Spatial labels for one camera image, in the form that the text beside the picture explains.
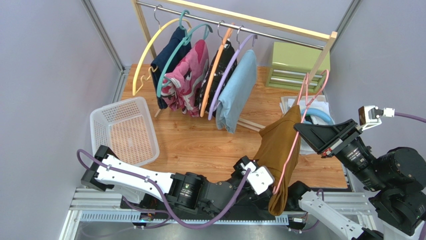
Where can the light blue garment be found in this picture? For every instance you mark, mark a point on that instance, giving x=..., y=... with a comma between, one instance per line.
x=236, y=93

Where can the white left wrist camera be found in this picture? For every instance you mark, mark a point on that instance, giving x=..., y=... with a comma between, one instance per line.
x=259, y=179

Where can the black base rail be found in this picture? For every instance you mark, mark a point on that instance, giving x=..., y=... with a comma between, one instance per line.
x=155, y=209

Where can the black patterned garment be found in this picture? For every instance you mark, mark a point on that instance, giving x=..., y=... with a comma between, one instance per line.
x=227, y=54

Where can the wooden clothes rack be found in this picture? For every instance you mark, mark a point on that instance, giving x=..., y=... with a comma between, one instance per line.
x=329, y=39

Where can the orange hanger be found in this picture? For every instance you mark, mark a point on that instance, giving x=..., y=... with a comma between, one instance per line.
x=219, y=51

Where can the light blue headphones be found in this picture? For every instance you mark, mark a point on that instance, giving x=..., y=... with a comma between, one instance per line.
x=318, y=113

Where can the metal rack rod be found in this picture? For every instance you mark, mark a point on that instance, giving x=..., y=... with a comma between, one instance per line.
x=229, y=25

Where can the pink patterned garment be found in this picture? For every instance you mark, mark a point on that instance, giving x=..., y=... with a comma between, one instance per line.
x=181, y=87

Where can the white plastic basket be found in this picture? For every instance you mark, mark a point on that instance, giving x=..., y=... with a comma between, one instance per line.
x=126, y=127

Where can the yellow hanger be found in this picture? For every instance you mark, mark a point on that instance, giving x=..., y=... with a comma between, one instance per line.
x=138, y=81

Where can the green drawer box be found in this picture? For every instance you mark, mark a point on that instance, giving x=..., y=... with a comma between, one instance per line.
x=289, y=64

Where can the purple hanger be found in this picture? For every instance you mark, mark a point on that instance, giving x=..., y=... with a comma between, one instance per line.
x=213, y=105

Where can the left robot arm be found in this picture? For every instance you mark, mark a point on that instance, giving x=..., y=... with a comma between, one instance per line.
x=189, y=192

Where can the teal hanger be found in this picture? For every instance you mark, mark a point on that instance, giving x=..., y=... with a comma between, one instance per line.
x=176, y=49

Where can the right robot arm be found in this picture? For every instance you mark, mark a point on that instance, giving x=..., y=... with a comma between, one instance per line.
x=398, y=179

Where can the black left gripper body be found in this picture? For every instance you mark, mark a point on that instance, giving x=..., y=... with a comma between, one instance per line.
x=239, y=178

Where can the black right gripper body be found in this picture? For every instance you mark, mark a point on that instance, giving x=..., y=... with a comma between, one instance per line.
x=341, y=142

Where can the brown trousers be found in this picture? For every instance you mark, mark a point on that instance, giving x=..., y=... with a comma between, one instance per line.
x=280, y=154

